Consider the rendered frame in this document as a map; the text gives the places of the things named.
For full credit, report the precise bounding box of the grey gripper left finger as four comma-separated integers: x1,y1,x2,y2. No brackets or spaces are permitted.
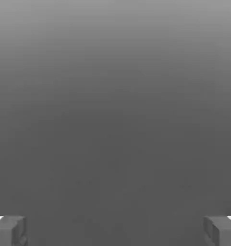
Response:
0,215,29,246

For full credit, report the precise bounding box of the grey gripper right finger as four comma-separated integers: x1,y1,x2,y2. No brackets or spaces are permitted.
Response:
202,215,231,246

